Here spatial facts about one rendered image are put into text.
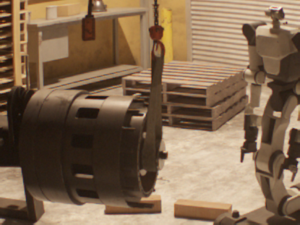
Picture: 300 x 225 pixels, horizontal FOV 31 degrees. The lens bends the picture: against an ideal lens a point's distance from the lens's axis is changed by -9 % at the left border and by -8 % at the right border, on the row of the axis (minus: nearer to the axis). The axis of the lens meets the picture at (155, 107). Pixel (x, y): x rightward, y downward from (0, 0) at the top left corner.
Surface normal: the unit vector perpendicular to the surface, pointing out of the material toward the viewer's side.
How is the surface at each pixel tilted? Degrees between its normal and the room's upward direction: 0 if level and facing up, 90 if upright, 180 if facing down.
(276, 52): 94
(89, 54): 90
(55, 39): 90
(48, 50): 90
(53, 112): 38
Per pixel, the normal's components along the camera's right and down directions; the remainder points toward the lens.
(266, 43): -0.81, 0.23
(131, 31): 0.76, 0.14
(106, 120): -0.18, -0.58
